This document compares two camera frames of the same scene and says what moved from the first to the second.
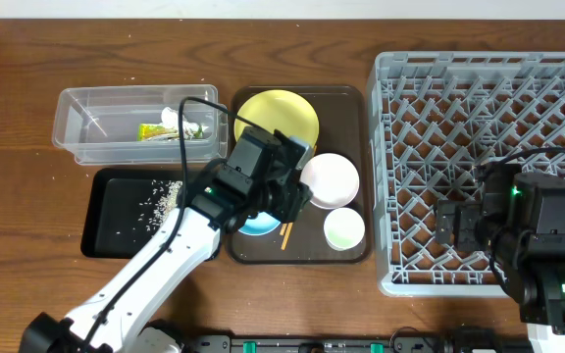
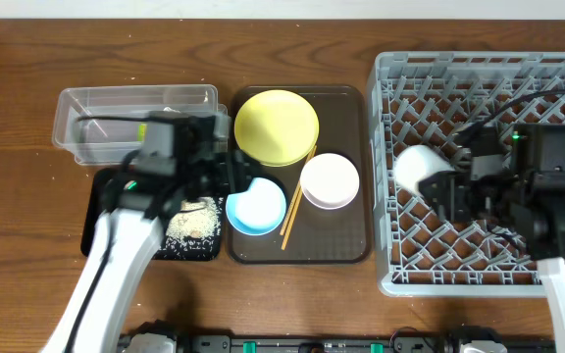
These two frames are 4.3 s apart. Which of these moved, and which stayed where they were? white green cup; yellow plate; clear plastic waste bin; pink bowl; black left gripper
Moved: white green cup; black left gripper
Stayed: pink bowl; clear plastic waste bin; yellow plate
